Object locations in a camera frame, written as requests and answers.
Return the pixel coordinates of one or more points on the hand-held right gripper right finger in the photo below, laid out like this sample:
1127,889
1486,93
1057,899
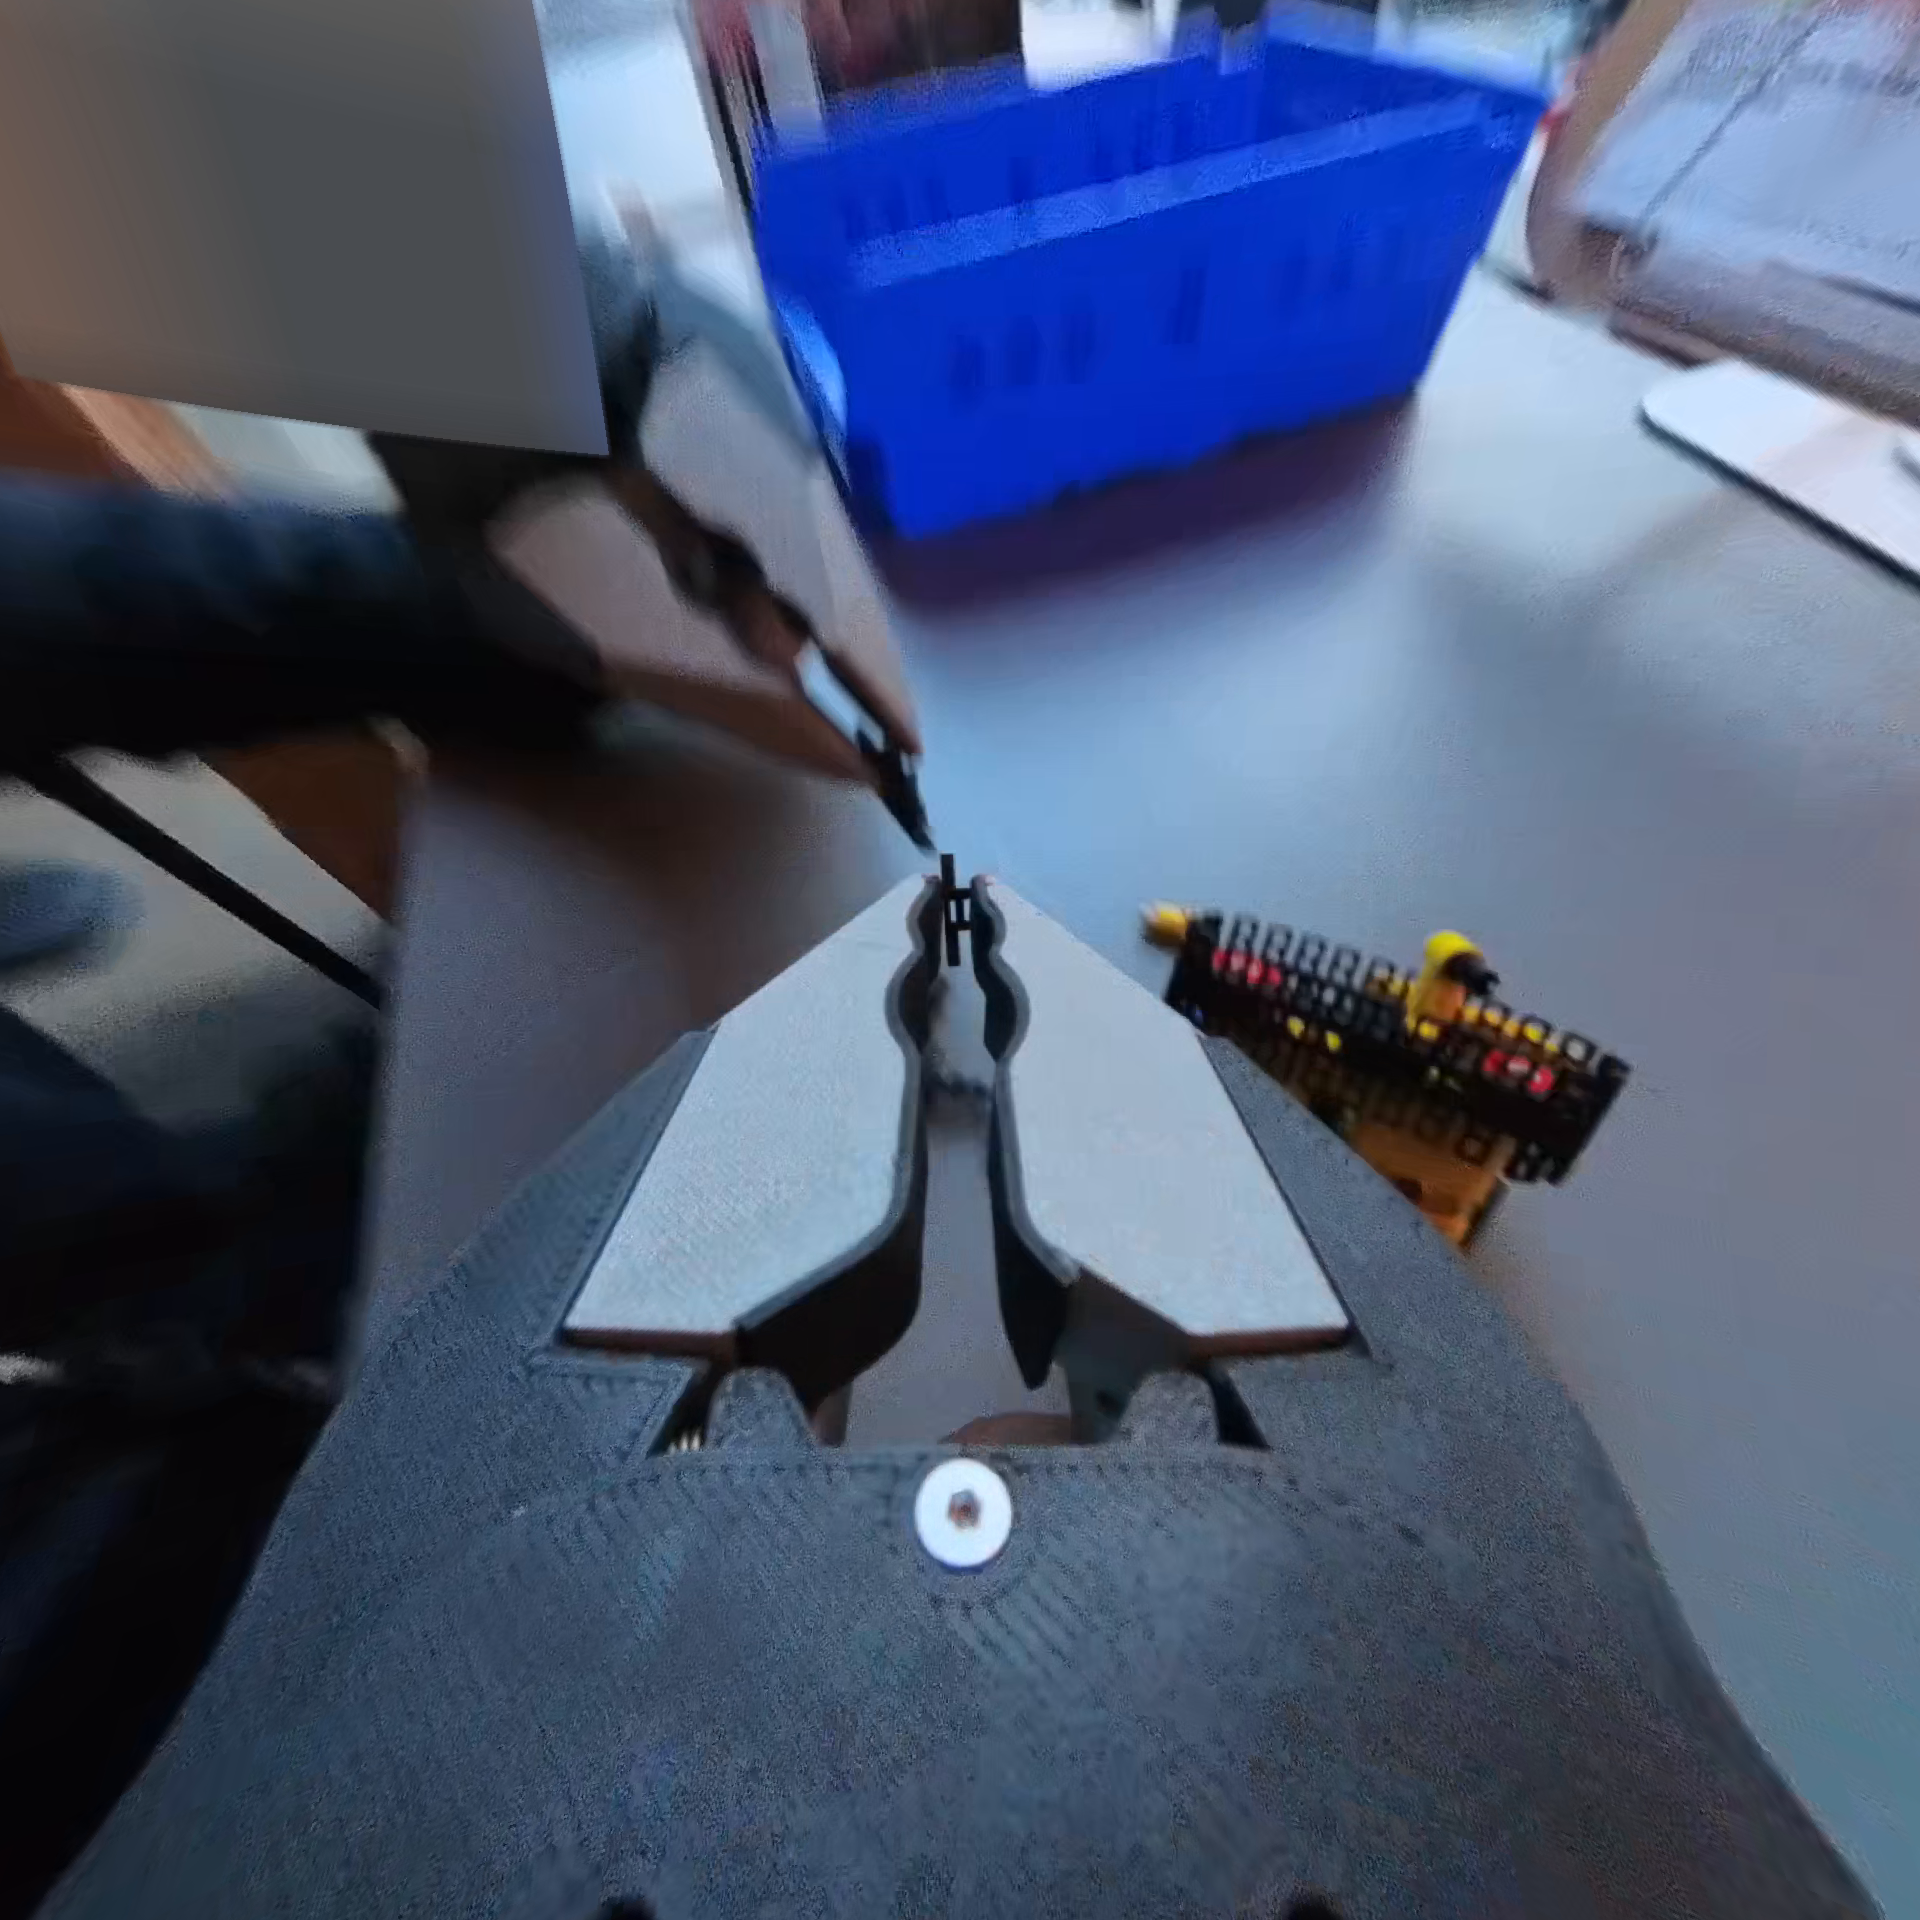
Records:
1155,1184

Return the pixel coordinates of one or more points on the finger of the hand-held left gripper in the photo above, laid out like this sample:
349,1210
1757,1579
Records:
781,510
630,615

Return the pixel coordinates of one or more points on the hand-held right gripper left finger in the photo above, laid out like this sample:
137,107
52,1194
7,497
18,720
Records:
751,1184

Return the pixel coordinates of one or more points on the yellow lego tracked vehicle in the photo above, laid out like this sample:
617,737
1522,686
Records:
1394,1050

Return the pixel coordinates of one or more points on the person's left forearm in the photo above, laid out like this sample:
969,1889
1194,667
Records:
224,615

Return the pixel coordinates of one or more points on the blue plastic bin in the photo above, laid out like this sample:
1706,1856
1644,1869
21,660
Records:
1125,344

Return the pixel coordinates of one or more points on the black table leg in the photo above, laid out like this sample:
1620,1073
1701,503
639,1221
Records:
211,879

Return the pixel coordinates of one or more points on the person's shoe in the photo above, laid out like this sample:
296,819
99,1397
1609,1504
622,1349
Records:
60,908

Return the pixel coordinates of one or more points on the white flat stand base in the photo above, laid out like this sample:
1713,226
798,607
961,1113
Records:
1771,435

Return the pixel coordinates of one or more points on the printed instruction sheet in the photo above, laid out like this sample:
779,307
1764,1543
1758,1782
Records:
1771,150

